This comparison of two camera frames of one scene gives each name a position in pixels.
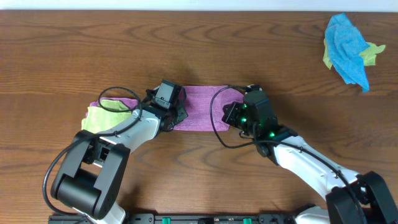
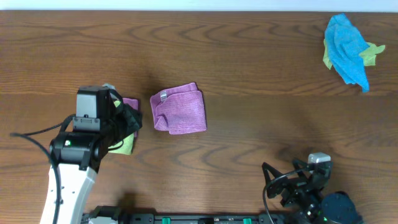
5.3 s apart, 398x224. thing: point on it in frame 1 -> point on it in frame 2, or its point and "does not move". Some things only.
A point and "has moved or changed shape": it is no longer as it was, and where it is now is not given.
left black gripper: [178, 112] -> [130, 118]
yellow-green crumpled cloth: [369, 54] does not move
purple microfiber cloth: [197, 101] has moved or changed shape
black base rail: [259, 218] does not move
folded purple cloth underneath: [130, 102] does not move
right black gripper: [229, 116] -> [296, 186]
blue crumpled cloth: [346, 45] does not move
